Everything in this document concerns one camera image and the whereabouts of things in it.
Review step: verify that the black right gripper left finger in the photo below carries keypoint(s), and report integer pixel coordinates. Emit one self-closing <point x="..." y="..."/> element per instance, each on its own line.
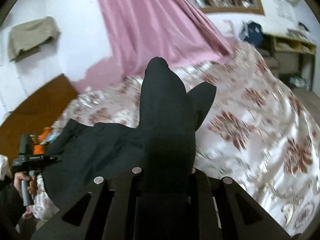
<point x="108" y="209"/>

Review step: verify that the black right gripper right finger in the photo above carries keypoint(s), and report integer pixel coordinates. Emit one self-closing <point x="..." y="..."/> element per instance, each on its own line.
<point x="222" y="209"/>

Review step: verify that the black garment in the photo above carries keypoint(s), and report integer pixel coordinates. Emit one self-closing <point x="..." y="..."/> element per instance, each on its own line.
<point x="163" y="146"/>

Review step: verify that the orange clothing on bed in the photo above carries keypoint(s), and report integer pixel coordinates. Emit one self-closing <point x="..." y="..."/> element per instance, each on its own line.
<point x="40" y="141"/>

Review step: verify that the wooden headboard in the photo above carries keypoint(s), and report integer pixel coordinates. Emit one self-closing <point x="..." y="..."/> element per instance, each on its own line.
<point x="38" y="111"/>

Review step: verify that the floral satin bedspread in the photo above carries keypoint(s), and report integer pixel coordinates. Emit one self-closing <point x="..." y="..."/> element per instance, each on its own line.
<point x="259" y="133"/>

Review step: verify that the beige cloth covered box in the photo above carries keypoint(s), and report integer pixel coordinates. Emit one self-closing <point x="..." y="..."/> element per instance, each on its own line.
<point x="25" y="39"/>

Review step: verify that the wooden shelf unit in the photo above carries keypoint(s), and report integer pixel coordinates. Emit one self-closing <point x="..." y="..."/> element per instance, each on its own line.
<point x="296" y="58"/>

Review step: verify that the navy blue bag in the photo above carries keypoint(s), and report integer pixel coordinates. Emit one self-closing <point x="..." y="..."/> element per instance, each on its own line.
<point x="252" y="33"/>

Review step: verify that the pink curtain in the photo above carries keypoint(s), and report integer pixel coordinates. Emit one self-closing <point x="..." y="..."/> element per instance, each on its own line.
<point x="176" y="30"/>

